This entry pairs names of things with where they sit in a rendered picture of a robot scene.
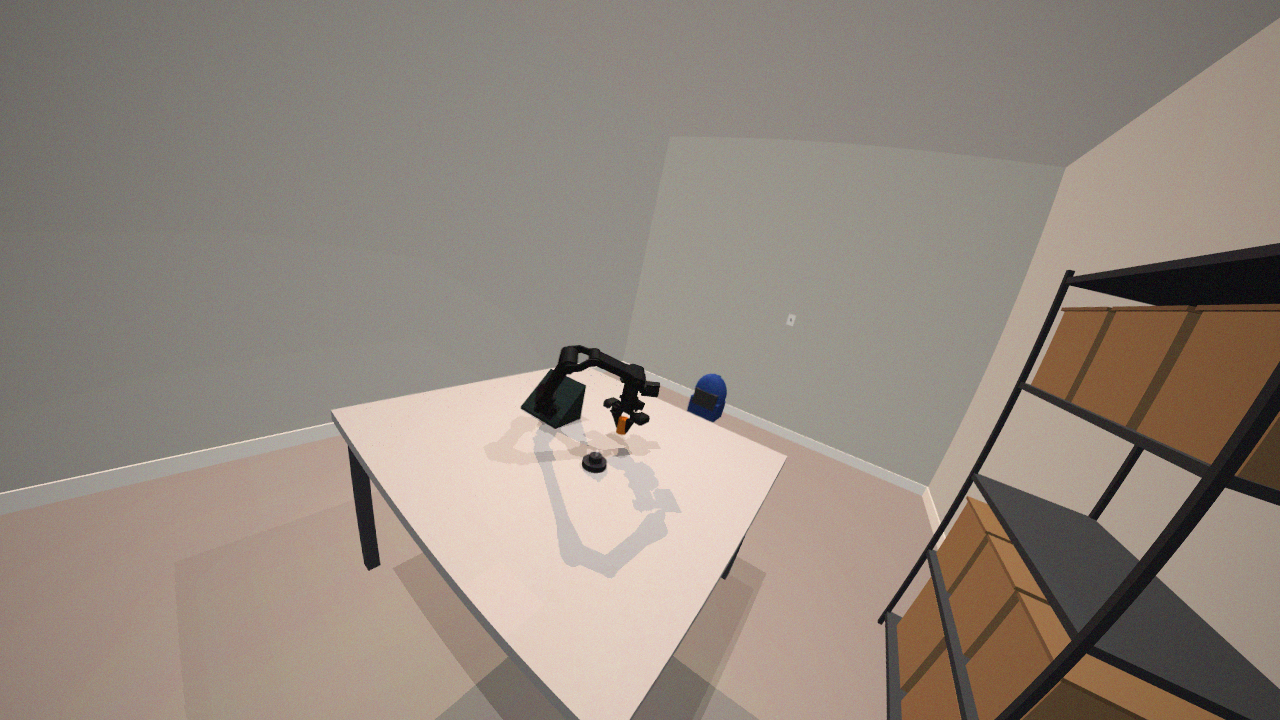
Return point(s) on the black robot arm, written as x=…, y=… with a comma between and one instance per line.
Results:
x=632, y=376

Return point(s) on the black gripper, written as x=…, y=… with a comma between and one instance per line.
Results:
x=626, y=405

